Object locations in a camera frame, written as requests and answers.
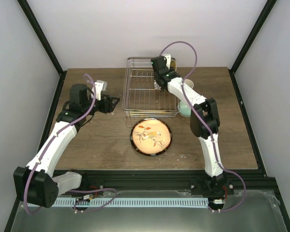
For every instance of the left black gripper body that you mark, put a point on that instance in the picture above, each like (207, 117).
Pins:
(104, 109)

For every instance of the yellow woven pattern plate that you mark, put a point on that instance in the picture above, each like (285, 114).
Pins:
(173, 65)

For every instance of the white blue striped plate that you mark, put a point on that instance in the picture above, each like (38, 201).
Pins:
(156, 86)

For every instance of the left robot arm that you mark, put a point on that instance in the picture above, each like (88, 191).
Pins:
(35, 182)

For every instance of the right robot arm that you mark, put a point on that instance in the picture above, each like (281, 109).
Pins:
(204, 120)

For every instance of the yellow ceramic mug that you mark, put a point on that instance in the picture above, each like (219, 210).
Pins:
(189, 83)

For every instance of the green celadon bowl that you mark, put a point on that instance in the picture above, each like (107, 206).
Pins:
(183, 109)

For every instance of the black rimmed cream plate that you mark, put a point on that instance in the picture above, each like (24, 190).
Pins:
(135, 149)

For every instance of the metal front panel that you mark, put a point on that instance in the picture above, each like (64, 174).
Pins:
(259, 212)

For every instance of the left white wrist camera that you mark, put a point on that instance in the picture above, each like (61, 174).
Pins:
(100, 86)

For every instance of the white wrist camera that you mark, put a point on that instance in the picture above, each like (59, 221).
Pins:
(167, 58)
(100, 86)

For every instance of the wire dish rack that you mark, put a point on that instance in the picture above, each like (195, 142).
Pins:
(140, 99)

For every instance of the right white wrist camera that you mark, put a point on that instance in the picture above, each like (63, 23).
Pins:
(167, 58)

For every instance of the light blue slotted cable duct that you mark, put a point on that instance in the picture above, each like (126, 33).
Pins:
(135, 202)

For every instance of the black aluminium frame rail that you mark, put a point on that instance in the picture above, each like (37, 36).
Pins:
(196, 181)

